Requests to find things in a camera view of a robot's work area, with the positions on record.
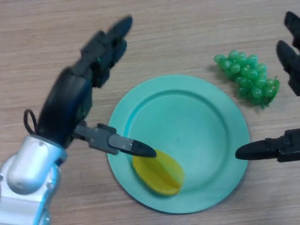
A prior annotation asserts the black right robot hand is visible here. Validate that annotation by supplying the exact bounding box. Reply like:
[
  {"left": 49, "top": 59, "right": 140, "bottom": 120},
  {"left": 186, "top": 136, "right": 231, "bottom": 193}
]
[{"left": 235, "top": 11, "right": 300, "bottom": 163}]

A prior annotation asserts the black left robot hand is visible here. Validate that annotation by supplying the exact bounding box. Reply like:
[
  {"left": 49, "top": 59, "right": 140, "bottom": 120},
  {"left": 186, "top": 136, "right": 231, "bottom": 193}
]
[{"left": 37, "top": 15, "right": 157, "bottom": 158}]

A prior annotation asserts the yellow starfruit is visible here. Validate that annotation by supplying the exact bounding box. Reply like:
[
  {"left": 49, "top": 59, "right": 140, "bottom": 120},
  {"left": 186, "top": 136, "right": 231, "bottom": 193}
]
[{"left": 132, "top": 150, "right": 185, "bottom": 196}]

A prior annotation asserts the green round plate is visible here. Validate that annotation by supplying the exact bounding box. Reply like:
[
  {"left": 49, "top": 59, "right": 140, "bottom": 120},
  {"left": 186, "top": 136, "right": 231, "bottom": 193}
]
[{"left": 107, "top": 74, "right": 250, "bottom": 214}]

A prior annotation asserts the green grape bunch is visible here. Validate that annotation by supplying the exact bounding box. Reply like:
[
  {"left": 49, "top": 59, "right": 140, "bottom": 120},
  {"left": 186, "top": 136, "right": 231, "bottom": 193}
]
[{"left": 213, "top": 50, "right": 280, "bottom": 109}]

